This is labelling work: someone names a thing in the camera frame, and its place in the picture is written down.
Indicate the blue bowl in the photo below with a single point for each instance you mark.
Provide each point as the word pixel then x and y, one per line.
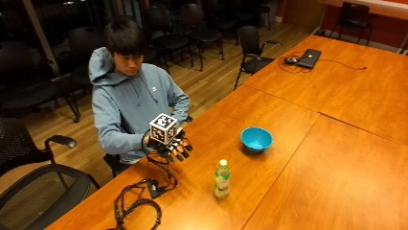
pixel 257 139

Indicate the black chair with armrests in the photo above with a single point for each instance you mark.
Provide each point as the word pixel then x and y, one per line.
pixel 251 48

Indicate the small black box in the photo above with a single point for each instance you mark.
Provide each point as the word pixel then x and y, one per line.
pixel 156 189

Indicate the black mouse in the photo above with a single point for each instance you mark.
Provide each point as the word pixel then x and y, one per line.
pixel 290 60

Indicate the black mesh armchair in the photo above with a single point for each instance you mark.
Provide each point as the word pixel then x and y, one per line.
pixel 16 143

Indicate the green plastic bottle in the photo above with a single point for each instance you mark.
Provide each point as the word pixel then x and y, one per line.
pixel 222 180

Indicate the black stacking chair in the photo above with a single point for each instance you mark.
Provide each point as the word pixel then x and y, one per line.
pixel 202 30
pixel 354 16
pixel 25 86
pixel 85 51
pixel 168 35

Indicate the white marker cube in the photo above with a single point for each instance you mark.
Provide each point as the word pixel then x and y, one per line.
pixel 162 127

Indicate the the person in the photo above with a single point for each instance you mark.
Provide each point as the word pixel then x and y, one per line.
pixel 128 102

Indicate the black armchair with curved frame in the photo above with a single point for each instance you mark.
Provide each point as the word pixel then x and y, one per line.
pixel 43 198

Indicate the black chair under person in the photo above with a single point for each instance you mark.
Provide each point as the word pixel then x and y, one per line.
pixel 113 163

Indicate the black laptop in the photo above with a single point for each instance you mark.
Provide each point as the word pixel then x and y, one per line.
pixel 310 58

